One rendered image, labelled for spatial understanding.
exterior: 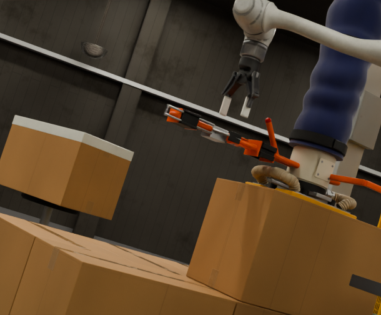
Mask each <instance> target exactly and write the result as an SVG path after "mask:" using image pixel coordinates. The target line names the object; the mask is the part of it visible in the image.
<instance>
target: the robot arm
mask: <svg viewBox="0 0 381 315"><path fill-rule="evenodd" d="M232 10H233V15H234V18H235V20H236V22H237V23H238V25H239V26H240V27H241V28H242V29H243V30H244V35H245V38H244V42H243V45H242V49H241V51H240V56H241V58H240V61H239V64H238V67H239V68H240V70H239V72H235V71H234V72H233V74H232V77H231V78H230V80H229V82H228V83H227V85H226V86H225V88H224V90H223V91H222V93H221V95H223V96H224V99H223V102H222V105H221V108H220V111H219V114H220V115H223V116H226V115H227V112H228V109H229V105H230V102H231V99H232V98H231V96H232V95H233V94H234V93H235V92H236V90H237V89H238V88H239V87H240V86H242V85H246V88H247V97H246V98H245V101H244V105H243V108H242V111H241V114H240V115H241V116H242V117H245V118H248V116H249V112H250V109H251V107H252V103H253V101H254V99H255V98H258V97H259V78H260V73H259V72H258V71H259V67H260V63H262V62H263V61H264V58H265V54H266V52H267V48H268V47H269V44H270V43H271V41H272V39H273V36H274V34H275V30H276V28H279V29H286V30H288V31H292V32H294V33H297V34H300V35H302V36H304V37H306V38H309V39H311V40H313V41H315V42H318V43H320V44H323V45H324V46H327V47H329V48H331V49H334V50H336V51H338V52H341V53H344V54H347V55H349V56H353V57H355V58H359V59H361V60H364V61H367V62H369V63H372V64H375V65H377V66H380V67H381V40H369V39H359V38H356V37H352V36H348V35H345V34H342V33H340V32H337V31H334V30H332V29H329V28H327V27H325V26H322V25H319V24H317V23H314V22H312V21H309V20H307V19H304V18H302V17H299V16H296V15H294V14H291V13H288V12H285V11H281V10H279V9H277V7H276V6H275V4H274V3H273V2H270V1H268V0H235V3H234V7H233V9H232Z"/></svg>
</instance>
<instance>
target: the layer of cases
mask: <svg viewBox="0 0 381 315"><path fill-rule="evenodd" d="M188 268H189V266H188V265H185V264H181V263H178V262H174V261H170V260H167V259H162V258H160V257H156V256H152V255H149V254H145V253H142V252H138V251H134V250H131V249H127V248H124V247H120V246H116V245H113V244H109V243H106V242H102V241H98V240H95V239H91V238H89V237H84V236H80V235H78V234H74V233H70V232H67V231H63V230H60V229H56V228H53V227H49V226H45V225H42V224H38V223H35V222H31V221H27V220H24V219H20V218H17V217H13V216H9V215H6V214H2V213H0V315H290V314H286V313H282V312H278V311H274V310H271V309H267V308H264V307H260V306H256V305H253V304H249V303H246V302H241V301H239V300H236V299H234V298H232V297H230V296H228V295H226V294H224V293H222V292H220V291H217V290H215V289H213V288H211V287H209V286H206V285H205V284H202V283H201V282H198V281H196V280H194V279H192V278H190V277H187V276H186V274H187V271H188Z"/></svg>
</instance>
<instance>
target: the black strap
mask: <svg viewBox="0 0 381 315"><path fill-rule="evenodd" d="M291 139H298V140H302V141H308V142H311V143H315V144H319V145H321V146H325V147H327V148H330V149H333V150H334V151H337V152H339V153H341V154H342V155H343V156H344V157H345V155H346V152H347V149H348V147H347V145H346V144H344V143H343V142H341V141H339V140H337V139H334V138H332V137H329V136H326V135H323V134H319V133H317V132H312V131H307V130H303V129H293V130H291V133H290V136H289V141H290V140H291Z"/></svg>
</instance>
